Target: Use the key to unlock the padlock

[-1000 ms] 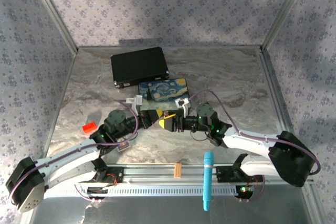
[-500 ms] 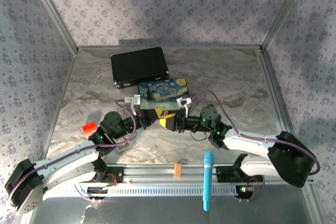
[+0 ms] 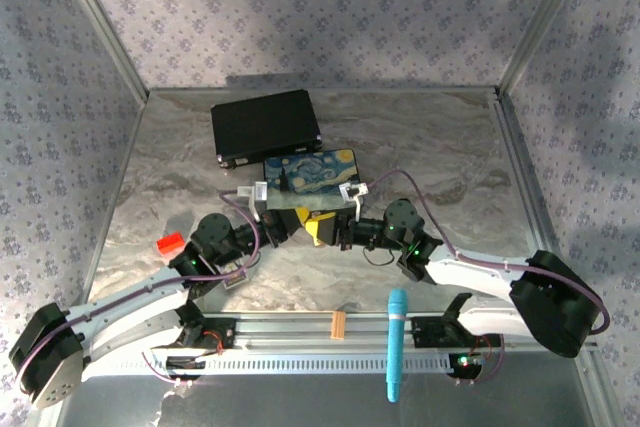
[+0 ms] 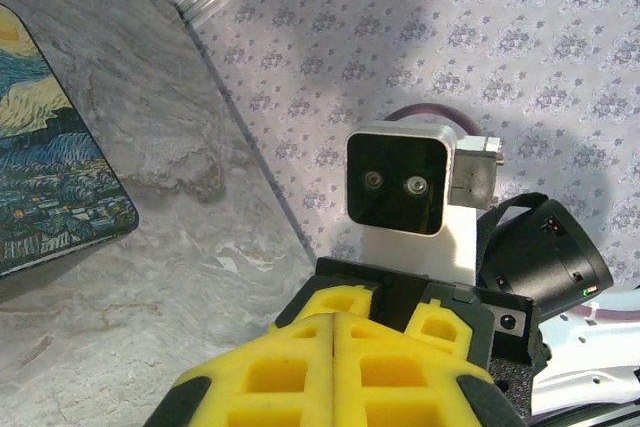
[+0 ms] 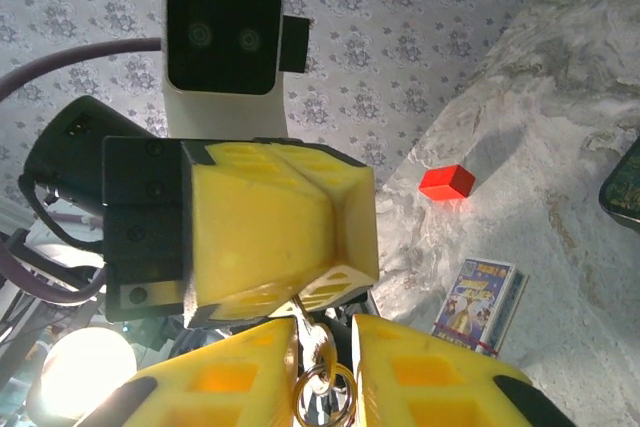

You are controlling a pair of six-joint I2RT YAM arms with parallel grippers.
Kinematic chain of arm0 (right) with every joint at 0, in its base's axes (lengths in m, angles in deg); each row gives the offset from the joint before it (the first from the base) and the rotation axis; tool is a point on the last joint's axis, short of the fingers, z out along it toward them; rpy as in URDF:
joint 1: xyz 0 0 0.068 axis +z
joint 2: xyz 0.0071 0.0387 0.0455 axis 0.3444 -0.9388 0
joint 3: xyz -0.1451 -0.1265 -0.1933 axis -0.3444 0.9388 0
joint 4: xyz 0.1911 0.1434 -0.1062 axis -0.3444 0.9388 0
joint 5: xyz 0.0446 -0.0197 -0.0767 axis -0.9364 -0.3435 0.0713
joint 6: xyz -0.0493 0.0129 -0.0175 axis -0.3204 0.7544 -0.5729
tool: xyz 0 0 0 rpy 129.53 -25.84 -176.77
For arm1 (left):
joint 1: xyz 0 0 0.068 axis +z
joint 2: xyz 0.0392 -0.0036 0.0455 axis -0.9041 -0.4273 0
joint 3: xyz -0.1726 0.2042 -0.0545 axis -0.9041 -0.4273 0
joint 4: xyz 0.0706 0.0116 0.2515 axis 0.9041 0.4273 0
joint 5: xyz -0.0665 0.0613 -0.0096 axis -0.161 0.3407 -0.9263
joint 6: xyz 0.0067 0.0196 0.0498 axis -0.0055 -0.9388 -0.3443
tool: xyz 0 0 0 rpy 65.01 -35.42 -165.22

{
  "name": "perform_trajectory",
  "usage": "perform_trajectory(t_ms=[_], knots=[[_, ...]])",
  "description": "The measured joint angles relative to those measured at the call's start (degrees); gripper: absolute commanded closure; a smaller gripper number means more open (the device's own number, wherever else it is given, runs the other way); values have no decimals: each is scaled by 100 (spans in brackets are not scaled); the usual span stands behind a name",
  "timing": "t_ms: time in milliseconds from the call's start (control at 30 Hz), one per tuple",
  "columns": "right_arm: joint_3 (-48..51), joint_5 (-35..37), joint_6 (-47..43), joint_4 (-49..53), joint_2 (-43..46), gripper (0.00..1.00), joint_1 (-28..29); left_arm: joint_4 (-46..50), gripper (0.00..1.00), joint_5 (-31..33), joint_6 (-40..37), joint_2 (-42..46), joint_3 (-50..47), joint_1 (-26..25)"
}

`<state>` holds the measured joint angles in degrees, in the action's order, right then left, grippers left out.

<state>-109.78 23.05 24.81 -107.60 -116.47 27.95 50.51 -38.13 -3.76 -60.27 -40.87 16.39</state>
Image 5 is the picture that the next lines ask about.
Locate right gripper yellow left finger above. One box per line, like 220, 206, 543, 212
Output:
82, 317, 297, 427

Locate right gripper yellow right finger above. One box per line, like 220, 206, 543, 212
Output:
351, 313, 576, 427

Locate metal key ring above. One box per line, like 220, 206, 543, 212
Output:
291, 362, 359, 427

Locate silver key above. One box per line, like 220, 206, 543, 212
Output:
294, 296, 334, 383

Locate playing card box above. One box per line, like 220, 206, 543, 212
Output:
430, 257, 530, 359

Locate red block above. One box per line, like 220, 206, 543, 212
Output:
418, 164, 477, 203

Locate bright round lamp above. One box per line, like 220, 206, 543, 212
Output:
27, 326, 139, 427

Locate starry night print box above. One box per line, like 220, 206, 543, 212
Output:
598, 135, 640, 236

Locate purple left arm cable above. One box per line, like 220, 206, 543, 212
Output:
0, 36, 169, 304

